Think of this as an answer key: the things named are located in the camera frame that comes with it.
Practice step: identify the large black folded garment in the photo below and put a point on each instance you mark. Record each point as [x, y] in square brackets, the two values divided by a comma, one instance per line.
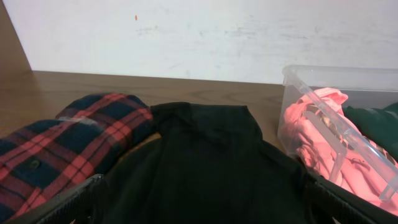
[210, 165]

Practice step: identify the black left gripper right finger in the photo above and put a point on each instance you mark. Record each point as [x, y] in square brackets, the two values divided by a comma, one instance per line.
[329, 203]

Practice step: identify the pink folded garment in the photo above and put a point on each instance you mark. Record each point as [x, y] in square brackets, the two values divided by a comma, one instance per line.
[303, 139]

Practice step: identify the dark green garment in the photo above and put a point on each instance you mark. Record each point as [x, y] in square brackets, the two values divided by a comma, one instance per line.
[378, 125]

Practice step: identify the red navy plaid shirt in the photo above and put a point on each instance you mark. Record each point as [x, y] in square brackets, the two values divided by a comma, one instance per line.
[49, 156]

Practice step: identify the clear plastic storage bin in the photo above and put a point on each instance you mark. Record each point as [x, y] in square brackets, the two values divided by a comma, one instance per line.
[335, 88]

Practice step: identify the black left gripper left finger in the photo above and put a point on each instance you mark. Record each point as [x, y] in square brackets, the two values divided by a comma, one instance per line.
[85, 203]

